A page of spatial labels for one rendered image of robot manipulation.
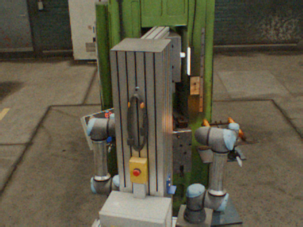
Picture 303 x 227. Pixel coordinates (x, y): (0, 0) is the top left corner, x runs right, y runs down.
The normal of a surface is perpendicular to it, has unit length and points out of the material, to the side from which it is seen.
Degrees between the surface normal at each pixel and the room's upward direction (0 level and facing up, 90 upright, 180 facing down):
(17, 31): 90
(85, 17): 90
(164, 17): 90
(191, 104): 90
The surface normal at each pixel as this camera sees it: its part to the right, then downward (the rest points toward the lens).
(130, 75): -0.25, 0.40
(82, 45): -0.02, 0.41
